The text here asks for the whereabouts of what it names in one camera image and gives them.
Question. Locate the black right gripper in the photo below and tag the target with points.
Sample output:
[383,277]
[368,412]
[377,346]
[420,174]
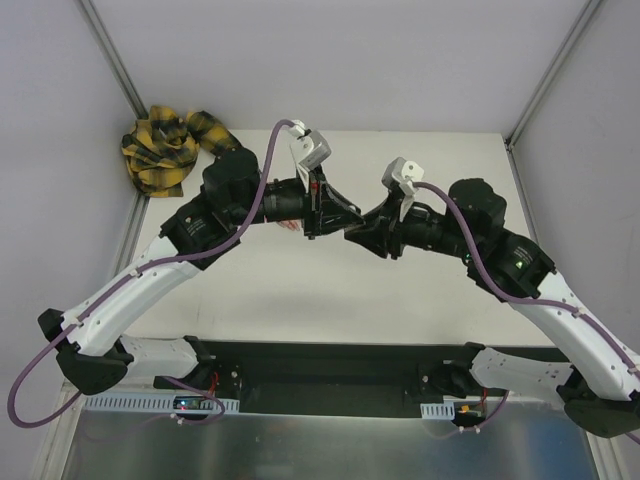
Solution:
[394,225]

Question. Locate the right white cable duct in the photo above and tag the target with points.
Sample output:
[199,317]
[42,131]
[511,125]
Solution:
[449,410]

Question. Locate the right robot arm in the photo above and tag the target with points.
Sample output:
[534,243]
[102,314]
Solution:
[597,384]

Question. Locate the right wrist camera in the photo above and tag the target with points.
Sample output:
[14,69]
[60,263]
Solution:
[401,178]

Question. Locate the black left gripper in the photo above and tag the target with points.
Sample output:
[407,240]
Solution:
[313,204]

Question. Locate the white cable duct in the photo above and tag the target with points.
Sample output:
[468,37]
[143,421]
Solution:
[159,403]
[449,410]

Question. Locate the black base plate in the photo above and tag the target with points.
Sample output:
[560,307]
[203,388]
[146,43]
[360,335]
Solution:
[353,380]

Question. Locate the left white cable duct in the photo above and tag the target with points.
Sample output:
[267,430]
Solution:
[159,403]

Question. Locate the aluminium frame post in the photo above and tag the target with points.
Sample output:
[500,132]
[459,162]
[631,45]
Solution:
[112,57]
[586,15]

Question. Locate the mannequin hand with painted nails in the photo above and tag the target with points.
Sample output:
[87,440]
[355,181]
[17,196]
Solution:
[291,225]

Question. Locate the yellow plaid shirt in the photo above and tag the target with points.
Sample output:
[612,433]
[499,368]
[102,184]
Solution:
[162,150]

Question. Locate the aluminium frame post left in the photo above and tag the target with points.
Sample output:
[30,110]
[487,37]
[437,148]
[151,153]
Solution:
[112,57]

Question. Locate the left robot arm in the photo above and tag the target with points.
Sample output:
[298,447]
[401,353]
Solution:
[97,354]

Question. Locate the aluminium frame post right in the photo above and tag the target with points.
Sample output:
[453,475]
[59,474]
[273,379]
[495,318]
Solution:
[586,15]

